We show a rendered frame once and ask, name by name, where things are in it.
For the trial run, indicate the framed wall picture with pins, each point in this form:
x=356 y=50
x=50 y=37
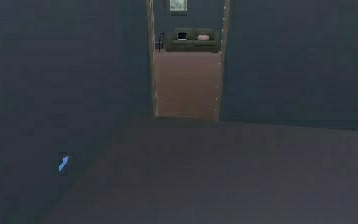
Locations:
x=178 y=4

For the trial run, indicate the blue wall socket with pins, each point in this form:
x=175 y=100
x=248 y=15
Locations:
x=63 y=163

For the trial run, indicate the open laptop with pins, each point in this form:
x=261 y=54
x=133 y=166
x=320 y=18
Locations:
x=182 y=36

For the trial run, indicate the pink cushion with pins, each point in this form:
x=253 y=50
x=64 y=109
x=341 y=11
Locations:
x=203 y=37

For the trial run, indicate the dark green sofa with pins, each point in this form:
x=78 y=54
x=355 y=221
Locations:
x=193 y=44

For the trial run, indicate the black chair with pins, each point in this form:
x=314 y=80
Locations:
x=160 y=40

